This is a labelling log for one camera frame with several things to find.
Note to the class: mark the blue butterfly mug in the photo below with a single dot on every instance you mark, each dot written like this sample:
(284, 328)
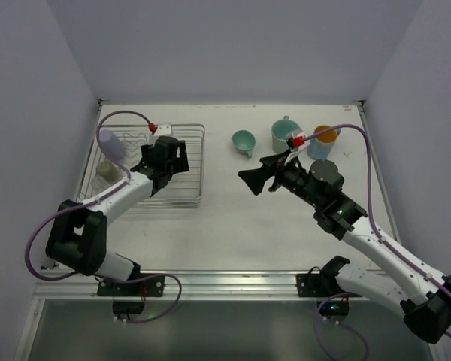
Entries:
(321, 146)

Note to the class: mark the controller box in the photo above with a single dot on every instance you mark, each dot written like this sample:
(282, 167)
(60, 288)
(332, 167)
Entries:
(126, 309)
(336, 309)

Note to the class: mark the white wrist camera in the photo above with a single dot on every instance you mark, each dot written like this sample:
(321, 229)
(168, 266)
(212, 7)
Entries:
(296, 143)
(162, 129)

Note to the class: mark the left controller box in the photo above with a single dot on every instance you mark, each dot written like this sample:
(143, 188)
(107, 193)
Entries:
(126, 309)

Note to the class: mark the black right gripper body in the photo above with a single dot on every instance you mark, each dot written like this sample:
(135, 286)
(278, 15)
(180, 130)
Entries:
(276, 173)

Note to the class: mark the olive ceramic mug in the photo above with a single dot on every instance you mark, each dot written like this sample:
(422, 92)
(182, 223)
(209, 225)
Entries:
(107, 171)

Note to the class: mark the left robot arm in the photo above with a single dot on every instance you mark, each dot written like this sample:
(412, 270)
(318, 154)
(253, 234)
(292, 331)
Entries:
(78, 238)

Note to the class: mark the lilac plastic cup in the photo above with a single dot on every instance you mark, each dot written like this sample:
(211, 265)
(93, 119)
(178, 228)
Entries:
(111, 145)

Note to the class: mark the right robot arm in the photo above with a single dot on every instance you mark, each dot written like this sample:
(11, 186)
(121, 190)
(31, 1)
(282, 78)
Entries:
(417, 292)

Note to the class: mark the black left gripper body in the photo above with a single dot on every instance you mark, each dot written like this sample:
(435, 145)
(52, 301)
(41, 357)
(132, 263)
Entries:
(178, 157)

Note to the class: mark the right black base bracket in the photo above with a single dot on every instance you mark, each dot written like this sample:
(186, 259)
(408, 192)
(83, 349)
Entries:
(321, 282)

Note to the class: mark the right controller box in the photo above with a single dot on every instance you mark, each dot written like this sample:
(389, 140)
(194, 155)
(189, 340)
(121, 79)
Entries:
(336, 309)

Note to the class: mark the tall green mug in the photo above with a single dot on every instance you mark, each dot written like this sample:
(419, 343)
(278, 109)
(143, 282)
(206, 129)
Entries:
(280, 131)

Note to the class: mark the left black base bracket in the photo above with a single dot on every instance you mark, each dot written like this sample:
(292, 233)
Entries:
(141, 285)

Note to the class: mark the small green teal cup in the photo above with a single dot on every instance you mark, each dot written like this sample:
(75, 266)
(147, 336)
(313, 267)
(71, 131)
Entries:
(244, 143)

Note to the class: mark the black base bracket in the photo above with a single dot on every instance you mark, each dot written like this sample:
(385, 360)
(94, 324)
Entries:
(321, 282)
(141, 285)

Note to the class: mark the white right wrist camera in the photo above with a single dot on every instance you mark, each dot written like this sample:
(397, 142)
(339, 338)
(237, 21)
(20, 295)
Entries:
(296, 143)

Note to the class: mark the aluminium mounting rail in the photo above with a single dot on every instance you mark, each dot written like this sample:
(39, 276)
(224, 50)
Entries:
(196, 286)

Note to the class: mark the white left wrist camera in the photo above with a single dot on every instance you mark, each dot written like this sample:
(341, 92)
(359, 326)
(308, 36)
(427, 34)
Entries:
(162, 129)

